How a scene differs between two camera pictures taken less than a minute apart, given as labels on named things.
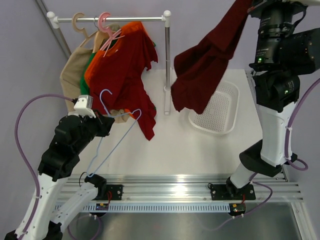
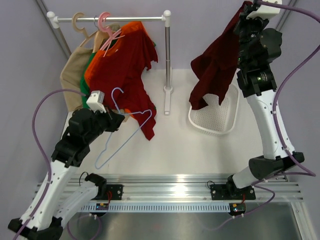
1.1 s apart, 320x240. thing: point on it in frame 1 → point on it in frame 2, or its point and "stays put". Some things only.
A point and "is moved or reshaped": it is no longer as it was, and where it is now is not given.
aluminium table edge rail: (163, 188) stays put
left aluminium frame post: (57, 32) stays put
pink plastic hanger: (100, 21) stays put
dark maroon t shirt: (200, 65) is moved or reshaped
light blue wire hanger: (122, 139) → (119, 112)
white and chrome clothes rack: (166, 15) stays put
